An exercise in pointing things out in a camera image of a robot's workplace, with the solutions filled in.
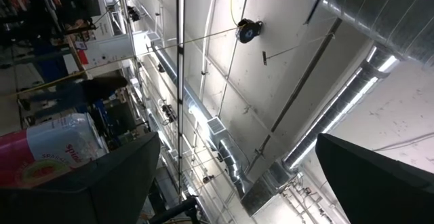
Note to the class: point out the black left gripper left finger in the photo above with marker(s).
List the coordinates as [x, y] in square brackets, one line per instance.
[101, 193]

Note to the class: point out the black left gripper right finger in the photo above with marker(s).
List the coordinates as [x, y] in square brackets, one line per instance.
[379, 193]

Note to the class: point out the white red Spindrift can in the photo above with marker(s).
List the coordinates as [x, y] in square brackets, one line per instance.
[51, 146]

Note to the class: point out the person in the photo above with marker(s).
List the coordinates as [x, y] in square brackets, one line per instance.
[88, 90]

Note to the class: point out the long ceiling light strip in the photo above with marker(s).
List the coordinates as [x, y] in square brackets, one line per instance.
[180, 30]

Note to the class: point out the dark warehouse storage rack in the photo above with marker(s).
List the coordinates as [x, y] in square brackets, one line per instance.
[20, 13]

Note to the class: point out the slim silver ceiling duct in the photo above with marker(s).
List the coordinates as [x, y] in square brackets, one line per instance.
[339, 108]

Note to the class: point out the rectangular sheet metal duct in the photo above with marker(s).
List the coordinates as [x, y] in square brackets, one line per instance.
[268, 190]

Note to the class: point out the long silver duct with vent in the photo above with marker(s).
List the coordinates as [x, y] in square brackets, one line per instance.
[230, 156]

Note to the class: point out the large silver spiral duct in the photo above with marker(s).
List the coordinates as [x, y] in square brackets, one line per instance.
[379, 10]

